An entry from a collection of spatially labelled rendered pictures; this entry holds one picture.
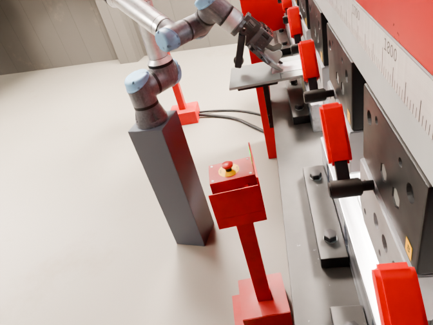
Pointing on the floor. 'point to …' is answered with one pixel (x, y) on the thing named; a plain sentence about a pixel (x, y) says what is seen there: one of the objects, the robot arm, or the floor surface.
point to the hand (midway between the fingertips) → (278, 66)
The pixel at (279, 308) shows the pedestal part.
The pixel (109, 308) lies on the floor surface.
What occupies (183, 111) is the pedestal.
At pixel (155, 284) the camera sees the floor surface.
